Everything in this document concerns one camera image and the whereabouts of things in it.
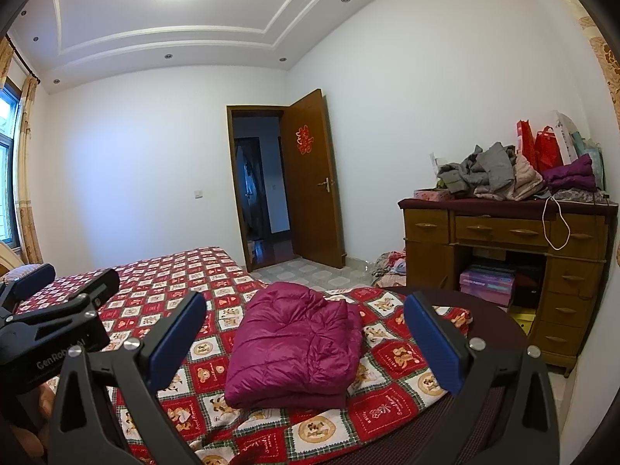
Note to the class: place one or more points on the beige pink jacket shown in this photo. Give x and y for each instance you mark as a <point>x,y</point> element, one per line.
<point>525,179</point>

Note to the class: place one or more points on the beige floral curtain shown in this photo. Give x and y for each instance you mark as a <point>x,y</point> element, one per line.
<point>605,68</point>

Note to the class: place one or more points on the grey jacket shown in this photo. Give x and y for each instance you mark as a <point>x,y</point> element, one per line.
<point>489,164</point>

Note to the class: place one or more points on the red paper door decoration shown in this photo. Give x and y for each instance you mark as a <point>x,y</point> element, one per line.
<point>304,140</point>

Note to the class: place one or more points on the purple down jacket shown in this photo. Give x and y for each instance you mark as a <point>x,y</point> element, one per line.
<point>290,344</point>

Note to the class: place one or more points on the white gift bag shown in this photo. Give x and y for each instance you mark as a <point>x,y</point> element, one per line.
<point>569,135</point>

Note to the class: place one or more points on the red gift bag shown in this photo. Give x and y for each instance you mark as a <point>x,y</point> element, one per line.
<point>525,143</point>
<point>547,150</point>

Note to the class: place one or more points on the beige patterned curtain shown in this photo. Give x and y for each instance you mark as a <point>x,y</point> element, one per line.
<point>29,169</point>
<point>5,58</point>

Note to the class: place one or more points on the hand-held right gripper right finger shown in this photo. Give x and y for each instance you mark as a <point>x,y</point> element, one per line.
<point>436,348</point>

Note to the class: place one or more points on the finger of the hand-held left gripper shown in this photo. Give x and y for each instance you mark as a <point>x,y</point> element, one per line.
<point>34,275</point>
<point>97,286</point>

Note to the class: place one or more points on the pink flat box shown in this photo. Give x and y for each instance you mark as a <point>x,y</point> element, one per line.
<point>433,195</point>

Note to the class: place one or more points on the purple folded garment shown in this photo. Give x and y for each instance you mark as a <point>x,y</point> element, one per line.
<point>571,174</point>

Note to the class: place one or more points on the pile of clothes on floor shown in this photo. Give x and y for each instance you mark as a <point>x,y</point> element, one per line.
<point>387,271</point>

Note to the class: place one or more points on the teal gift bag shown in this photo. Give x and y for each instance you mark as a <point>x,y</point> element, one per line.
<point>598,160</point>

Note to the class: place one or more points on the person's left hand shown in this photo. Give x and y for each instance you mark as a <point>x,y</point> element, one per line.
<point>46,397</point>

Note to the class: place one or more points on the window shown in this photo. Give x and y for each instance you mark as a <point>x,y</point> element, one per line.
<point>8,164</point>

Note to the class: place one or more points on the beige wooden headboard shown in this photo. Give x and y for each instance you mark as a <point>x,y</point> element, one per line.
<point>6,256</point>

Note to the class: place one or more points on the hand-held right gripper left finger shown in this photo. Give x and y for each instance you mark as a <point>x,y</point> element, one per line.
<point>177,344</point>

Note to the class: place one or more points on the brown wooden door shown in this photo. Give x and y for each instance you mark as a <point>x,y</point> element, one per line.
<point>315,213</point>

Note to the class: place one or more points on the dark maroon bed sheet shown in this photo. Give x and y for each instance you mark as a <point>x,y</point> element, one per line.
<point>494,319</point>

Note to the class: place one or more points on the red printed checked bedspread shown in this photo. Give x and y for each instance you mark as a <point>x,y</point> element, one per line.
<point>155,276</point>

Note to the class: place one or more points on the brown wooden dresser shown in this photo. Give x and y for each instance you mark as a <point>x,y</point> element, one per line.
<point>499,237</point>

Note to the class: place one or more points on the pink purple box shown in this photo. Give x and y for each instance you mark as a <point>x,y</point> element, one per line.
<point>487,285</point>

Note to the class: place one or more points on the brown door frame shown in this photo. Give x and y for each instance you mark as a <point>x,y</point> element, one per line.
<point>231,179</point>

